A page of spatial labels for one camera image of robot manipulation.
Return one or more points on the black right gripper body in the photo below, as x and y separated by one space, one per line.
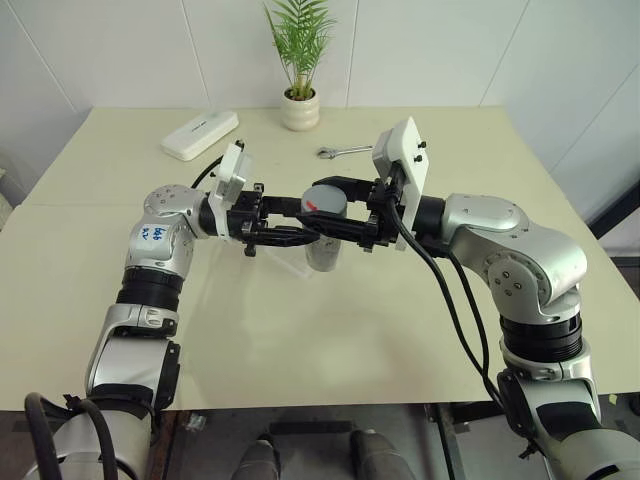
384 220

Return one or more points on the grey round plastic lid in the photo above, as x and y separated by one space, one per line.
325 197

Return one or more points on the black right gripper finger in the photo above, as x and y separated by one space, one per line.
340 227
356 190

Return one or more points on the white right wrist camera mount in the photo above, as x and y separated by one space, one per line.
412 150

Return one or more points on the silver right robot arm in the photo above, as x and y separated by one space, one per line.
525 250

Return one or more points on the black table frame leg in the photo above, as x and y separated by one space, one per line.
450 440

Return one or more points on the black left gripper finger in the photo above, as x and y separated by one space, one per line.
282 205
290 236

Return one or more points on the dark rounded grey shape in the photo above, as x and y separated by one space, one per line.
260 457
375 455

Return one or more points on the green plant in white pot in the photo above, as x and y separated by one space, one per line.
300 107

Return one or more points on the grey cylindrical can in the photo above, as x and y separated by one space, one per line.
325 256

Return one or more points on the white oblong case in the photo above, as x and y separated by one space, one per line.
200 134

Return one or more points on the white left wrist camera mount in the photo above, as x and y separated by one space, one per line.
231 172

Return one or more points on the silver adjustable wrench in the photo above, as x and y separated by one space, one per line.
345 150

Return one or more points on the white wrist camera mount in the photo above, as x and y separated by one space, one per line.
412 150
231 172

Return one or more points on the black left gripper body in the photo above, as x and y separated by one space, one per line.
245 215

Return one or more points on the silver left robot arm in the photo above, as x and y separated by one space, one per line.
150 250

